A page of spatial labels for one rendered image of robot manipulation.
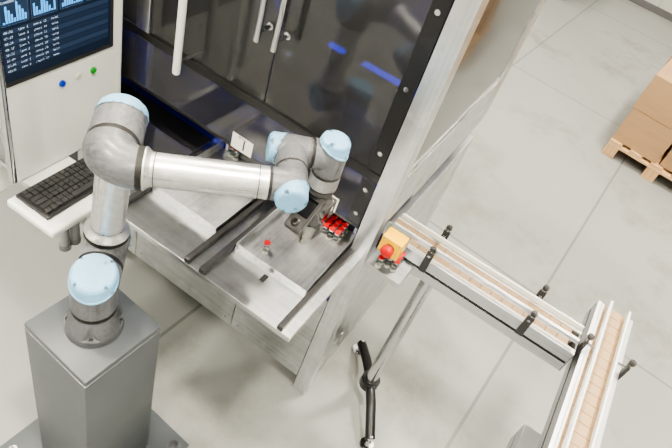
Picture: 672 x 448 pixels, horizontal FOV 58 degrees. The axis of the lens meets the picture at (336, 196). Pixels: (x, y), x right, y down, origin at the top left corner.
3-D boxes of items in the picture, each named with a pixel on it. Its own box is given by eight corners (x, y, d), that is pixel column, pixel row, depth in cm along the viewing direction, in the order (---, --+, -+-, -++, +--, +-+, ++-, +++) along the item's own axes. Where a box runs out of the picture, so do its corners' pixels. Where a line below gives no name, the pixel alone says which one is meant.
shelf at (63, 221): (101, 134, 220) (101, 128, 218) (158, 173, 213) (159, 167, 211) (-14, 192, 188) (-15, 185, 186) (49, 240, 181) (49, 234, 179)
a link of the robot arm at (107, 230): (73, 280, 159) (83, 120, 124) (86, 238, 170) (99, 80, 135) (121, 286, 163) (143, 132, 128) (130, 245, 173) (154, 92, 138)
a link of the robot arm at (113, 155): (68, 156, 117) (315, 186, 126) (81, 122, 125) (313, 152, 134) (72, 199, 125) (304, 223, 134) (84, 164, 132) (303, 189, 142)
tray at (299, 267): (296, 196, 207) (298, 189, 205) (359, 237, 201) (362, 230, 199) (234, 250, 183) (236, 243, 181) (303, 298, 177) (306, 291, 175)
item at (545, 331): (374, 253, 203) (388, 221, 193) (394, 229, 214) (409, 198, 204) (558, 374, 186) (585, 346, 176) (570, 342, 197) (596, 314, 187)
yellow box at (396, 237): (386, 237, 193) (393, 222, 188) (405, 250, 191) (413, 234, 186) (375, 250, 187) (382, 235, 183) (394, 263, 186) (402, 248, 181)
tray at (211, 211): (221, 147, 216) (223, 139, 213) (279, 184, 209) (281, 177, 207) (152, 191, 192) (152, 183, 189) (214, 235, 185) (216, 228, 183)
